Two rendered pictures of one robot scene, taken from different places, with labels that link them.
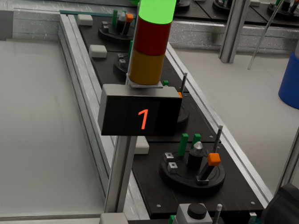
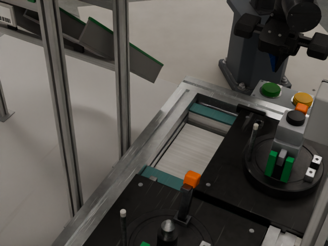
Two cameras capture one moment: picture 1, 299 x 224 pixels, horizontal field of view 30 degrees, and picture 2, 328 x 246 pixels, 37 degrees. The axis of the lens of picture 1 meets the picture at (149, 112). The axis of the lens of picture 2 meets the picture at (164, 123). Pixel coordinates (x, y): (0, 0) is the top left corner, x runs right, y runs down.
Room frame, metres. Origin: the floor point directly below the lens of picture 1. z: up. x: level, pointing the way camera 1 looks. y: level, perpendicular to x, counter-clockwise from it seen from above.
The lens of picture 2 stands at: (1.27, 0.17, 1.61)
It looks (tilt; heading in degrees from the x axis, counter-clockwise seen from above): 42 degrees down; 225
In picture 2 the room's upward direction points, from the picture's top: 3 degrees clockwise
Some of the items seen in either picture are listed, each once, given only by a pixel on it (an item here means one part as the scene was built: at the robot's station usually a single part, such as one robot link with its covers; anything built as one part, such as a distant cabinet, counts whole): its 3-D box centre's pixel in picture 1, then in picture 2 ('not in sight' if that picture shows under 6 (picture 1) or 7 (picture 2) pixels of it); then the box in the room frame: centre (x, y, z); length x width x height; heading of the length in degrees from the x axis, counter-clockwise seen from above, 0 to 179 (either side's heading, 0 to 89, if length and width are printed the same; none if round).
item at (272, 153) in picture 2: not in sight; (271, 163); (0.75, -0.10, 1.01); 0.01 x 0.01 x 0.05; 20
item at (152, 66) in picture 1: (146, 63); not in sight; (0.78, 0.02, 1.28); 0.05 x 0.05 x 0.05
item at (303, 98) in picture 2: not in sight; (302, 101); (0.51, -0.19, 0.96); 0.04 x 0.04 x 0.02
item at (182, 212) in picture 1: (191, 221); (290, 134); (0.71, -0.10, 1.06); 0.08 x 0.04 x 0.07; 20
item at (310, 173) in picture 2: not in sight; (309, 174); (0.70, -0.05, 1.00); 0.02 x 0.01 x 0.02; 20
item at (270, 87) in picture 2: not in sight; (270, 91); (0.53, -0.26, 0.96); 0.04 x 0.04 x 0.02
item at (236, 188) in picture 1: (195, 157); (167, 237); (0.98, -0.11, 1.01); 0.24 x 0.24 x 0.13; 20
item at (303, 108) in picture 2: not in sight; (296, 125); (0.66, -0.12, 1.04); 0.04 x 0.02 x 0.08; 20
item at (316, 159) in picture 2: not in sight; (316, 162); (0.67, -0.06, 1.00); 0.02 x 0.01 x 0.02; 20
